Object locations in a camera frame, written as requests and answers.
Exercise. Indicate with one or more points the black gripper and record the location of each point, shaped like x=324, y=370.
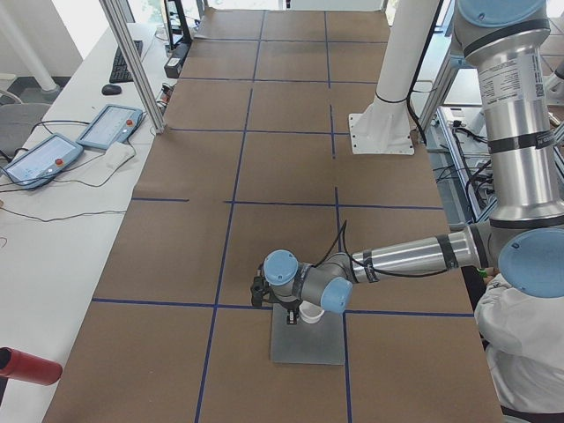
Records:
x=288, y=307

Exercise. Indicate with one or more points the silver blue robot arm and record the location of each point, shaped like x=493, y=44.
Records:
x=523, y=237

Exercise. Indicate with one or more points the person in white shirt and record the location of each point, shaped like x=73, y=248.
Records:
x=523, y=338

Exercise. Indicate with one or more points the white crumpled cloth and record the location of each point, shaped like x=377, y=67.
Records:
x=117, y=154

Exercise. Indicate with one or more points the far blue teach pendant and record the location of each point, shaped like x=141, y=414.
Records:
x=113, y=124

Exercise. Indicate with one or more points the blue teach pendant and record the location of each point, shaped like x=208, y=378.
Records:
x=42, y=163
x=113, y=124

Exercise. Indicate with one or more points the black box device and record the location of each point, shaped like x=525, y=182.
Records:
x=175, y=62

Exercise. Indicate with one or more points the red cylinder bottle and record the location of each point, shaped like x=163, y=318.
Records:
x=25, y=367

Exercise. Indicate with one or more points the near blue teach pendant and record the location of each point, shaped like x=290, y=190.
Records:
x=42, y=163

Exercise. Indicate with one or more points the black computer mouse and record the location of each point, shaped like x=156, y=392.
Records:
x=111, y=90

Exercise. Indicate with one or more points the black keyboard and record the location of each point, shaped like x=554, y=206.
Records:
x=119, y=72

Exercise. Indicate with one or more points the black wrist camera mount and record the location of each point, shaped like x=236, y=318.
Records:
x=260, y=289

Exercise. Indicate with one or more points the white camera mast pedestal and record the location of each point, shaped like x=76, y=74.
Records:
x=384, y=127

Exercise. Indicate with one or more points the aluminium frame post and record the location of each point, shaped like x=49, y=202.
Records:
x=119, y=27

